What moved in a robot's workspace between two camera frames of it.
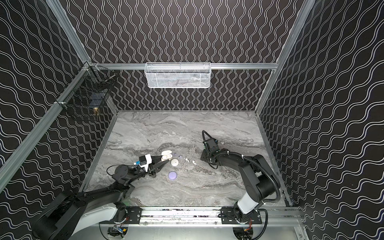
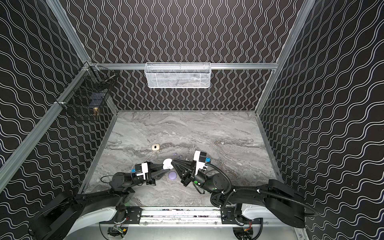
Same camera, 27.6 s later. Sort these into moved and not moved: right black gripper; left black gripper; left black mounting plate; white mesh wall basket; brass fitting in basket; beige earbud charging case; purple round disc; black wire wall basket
Moved: left black gripper; beige earbud charging case; right black gripper
Not moved: purple round disc; left black mounting plate; white mesh wall basket; brass fitting in basket; black wire wall basket
